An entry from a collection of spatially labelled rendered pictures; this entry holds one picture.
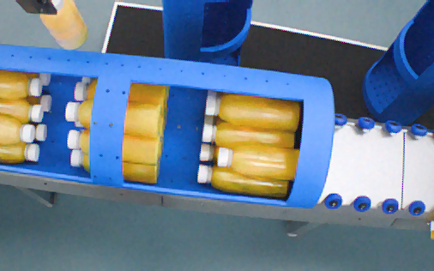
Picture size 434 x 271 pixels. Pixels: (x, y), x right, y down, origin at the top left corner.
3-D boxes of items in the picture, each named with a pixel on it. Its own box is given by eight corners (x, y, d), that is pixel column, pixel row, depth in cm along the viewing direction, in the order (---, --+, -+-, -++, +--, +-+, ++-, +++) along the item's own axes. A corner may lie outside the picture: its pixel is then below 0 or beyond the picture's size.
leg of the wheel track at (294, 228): (298, 237, 230) (339, 219, 169) (285, 235, 230) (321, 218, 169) (300, 222, 231) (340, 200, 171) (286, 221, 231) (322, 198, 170)
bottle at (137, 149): (159, 163, 127) (78, 153, 127) (162, 131, 127) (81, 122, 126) (156, 168, 121) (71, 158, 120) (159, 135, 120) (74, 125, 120)
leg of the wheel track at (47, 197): (56, 207, 228) (13, 180, 167) (42, 206, 228) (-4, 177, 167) (57, 194, 229) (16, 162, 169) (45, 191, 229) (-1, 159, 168)
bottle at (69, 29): (77, 12, 115) (58, -24, 97) (94, 37, 114) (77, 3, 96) (50, 32, 114) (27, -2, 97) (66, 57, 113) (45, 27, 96)
